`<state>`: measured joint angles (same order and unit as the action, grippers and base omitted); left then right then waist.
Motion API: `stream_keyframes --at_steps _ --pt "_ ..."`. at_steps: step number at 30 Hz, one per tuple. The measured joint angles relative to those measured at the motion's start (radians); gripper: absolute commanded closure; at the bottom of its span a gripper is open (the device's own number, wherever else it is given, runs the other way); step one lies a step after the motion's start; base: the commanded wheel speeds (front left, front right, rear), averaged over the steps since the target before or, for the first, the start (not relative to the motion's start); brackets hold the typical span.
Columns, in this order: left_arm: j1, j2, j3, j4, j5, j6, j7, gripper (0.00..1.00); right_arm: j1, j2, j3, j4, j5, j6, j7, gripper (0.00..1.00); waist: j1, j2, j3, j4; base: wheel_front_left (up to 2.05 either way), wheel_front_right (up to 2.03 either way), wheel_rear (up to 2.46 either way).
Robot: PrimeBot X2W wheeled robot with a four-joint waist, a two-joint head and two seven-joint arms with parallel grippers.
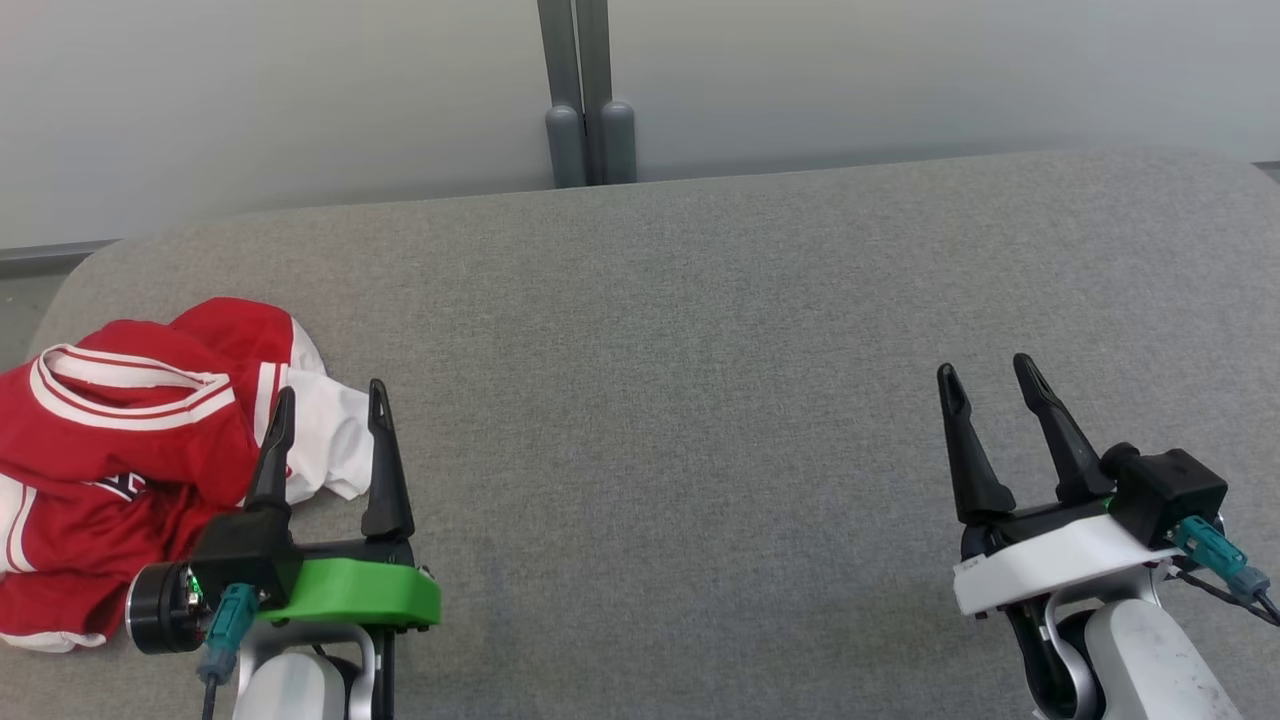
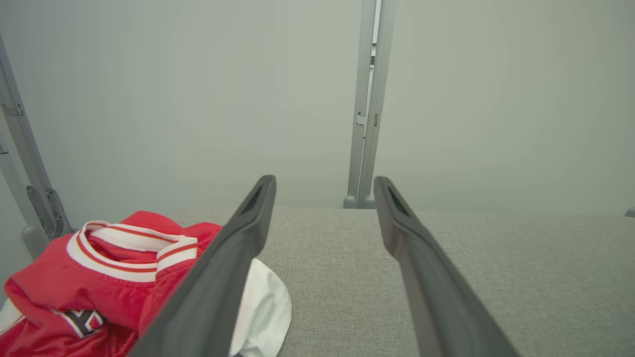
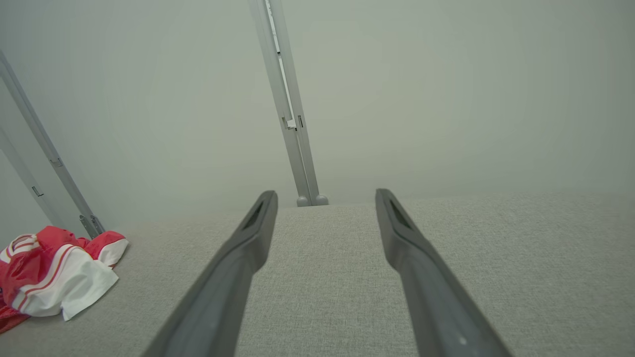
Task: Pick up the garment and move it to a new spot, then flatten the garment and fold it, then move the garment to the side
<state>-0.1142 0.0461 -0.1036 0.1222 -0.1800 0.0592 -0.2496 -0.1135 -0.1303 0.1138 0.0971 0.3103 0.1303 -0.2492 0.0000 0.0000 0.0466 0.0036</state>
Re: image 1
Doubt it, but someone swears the left camera cable teal plug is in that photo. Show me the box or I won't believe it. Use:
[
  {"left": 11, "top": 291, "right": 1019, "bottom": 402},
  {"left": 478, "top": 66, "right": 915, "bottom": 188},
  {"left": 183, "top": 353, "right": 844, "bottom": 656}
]
[{"left": 197, "top": 583, "right": 261, "bottom": 720}]

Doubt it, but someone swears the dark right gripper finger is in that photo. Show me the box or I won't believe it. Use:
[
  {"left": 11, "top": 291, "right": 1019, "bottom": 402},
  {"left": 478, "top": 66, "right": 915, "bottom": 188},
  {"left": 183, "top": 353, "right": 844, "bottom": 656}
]
[
  {"left": 937, "top": 363, "right": 1017, "bottom": 525},
  {"left": 1013, "top": 353, "right": 1116, "bottom": 505}
]

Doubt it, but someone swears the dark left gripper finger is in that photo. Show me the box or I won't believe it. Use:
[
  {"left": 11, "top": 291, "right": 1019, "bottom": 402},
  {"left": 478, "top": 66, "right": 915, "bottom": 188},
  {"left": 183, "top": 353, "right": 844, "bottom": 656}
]
[
  {"left": 361, "top": 380, "right": 416, "bottom": 542},
  {"left": 245, "top": 387, "right": 297, "bottom": 517}
]

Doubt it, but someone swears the grey wall skirting strip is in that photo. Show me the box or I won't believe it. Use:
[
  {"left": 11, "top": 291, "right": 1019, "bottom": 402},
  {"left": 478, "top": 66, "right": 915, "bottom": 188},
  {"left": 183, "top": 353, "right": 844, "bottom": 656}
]
[{"left": 0, "top": 238, "right": 123, "bottom": 277}]

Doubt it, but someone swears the camera cable teal plug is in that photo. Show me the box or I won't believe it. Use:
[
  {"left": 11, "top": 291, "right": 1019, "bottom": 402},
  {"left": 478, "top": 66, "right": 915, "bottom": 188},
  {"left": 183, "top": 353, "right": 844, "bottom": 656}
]
[
  {"left": 197, "top": 583, "right": 261, "bottom": 720},
  {"left": 1170, "top": 517, "right": 1280, "bottom": 628}
]

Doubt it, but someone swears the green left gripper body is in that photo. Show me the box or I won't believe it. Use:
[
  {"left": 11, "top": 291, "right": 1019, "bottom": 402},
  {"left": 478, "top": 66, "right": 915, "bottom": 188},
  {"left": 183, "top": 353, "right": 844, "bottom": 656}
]
[{"left": 255, "top": 535, "right": 442, "bottom": 631}]

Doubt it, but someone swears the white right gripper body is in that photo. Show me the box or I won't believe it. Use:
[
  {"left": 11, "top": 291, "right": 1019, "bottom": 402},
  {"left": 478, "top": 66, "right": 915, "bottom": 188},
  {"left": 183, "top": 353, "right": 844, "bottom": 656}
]
[{"left": 952, "top": 498, "right": 1187, "bottom": 617}]

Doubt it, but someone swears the right camera cable teal plug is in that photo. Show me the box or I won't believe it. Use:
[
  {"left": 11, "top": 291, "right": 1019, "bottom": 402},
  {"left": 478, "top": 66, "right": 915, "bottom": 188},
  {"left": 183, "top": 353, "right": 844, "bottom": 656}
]
[{"left": 1170, "top": 517, "right": 1280, "bottom": 628}]

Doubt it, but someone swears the grey partition post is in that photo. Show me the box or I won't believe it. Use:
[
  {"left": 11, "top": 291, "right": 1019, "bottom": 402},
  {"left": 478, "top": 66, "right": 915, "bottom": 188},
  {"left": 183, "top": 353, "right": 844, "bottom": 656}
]
[
  {"left": 537, "top": 0, "right": 587, "bottom": 189},
  {"left": 576, "top": 0, "right": 638, "bottom": 187}
]

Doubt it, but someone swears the red shorts white stripe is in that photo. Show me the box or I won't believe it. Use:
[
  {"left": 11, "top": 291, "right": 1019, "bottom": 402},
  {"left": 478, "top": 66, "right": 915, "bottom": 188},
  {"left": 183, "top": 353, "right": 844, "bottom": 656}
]
[{"left": 0, "top": 297, "right": 329, "bottom": 653}]

